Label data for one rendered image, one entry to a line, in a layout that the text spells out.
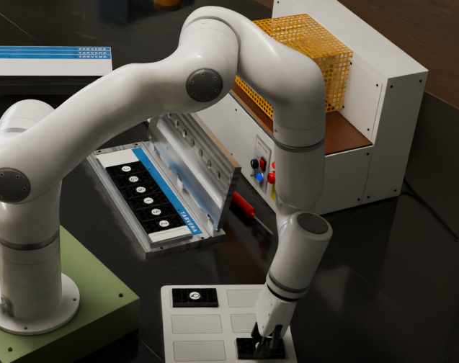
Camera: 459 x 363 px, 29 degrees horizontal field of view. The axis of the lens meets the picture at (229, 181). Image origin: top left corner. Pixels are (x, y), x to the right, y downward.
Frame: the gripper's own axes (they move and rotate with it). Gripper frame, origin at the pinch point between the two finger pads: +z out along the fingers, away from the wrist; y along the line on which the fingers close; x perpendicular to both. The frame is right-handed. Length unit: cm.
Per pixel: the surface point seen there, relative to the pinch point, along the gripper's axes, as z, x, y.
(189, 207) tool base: 3.9, -11.7, -47.4
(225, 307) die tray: 3.9, -5.5, -12.7
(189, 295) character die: 4.3, -13.4, -15.3
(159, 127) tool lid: -1, -20, -73
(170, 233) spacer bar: 4.2, -17.0, -35.8
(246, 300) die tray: 2.9, -0.7, -15.0
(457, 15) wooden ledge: -16, 94, -172
